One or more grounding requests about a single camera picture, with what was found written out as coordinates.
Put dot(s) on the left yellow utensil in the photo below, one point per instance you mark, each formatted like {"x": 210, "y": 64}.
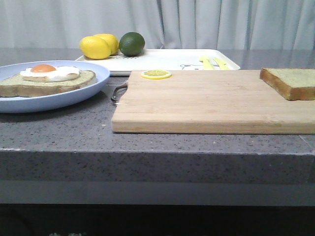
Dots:
{"x": 206, "y": 62}

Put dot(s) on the white bear tray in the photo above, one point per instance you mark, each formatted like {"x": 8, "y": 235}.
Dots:
{"x": 164, "y": 59}

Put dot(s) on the front yellow lemon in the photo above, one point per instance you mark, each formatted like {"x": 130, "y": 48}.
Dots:
{"x": 94, "y": 47}

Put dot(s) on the fried egg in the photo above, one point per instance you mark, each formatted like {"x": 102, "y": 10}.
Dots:
{"x": 49, "y": 73}

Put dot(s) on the green lime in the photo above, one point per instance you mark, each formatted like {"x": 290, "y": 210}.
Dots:
{"x": 131, "y": 44}

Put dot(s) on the yellow lemon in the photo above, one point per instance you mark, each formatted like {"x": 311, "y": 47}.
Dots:
{"x": 111, "y": 40}
{"x": 94, "y": 47}

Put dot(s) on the white curtain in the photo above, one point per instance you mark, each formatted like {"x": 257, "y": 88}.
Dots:
{"x": 165, "y": 24}

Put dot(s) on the yellow utensil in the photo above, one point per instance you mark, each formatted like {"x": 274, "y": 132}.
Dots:
{"x": 221, "y": 63}
{"x": 206, "y": 62}

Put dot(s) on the metal cutting board handle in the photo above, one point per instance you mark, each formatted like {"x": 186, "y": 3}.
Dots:
{"x": 118, "y": 92}

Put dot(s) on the bread slice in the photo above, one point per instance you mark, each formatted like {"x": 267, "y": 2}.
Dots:
{"x": 16, "y": 86}
{"x": 291, "y": 83}

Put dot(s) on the rear yellow lemon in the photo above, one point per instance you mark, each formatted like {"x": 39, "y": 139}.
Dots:
{"x": 111, "y": 40}

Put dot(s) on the light blue plate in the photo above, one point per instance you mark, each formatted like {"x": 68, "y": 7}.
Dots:
{"x": 44, "y": 103}

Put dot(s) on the lemon slice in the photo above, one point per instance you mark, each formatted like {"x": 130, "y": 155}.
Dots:
{"x": 156, "y": 74}

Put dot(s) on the wooden cutting board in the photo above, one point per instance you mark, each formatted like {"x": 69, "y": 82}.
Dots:
{"x": 209, "y": 102}

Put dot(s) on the right yellow utensil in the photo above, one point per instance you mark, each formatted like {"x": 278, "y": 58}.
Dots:
{"x": 221, "y": 63}

